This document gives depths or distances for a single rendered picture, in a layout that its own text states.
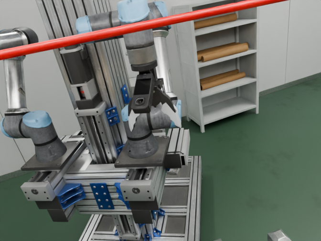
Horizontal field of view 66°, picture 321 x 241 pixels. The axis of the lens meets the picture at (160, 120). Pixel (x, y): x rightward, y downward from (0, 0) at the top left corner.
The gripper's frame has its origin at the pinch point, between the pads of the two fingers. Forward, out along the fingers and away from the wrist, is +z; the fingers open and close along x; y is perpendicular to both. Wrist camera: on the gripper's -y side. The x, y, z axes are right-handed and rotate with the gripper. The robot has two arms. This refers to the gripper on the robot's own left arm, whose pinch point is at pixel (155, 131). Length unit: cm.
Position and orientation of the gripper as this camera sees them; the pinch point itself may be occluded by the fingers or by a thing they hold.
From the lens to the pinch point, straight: 72.4
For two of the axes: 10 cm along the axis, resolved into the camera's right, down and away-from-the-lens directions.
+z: 1.7, 8.8, 4.4
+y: 1.6, -4.6, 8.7
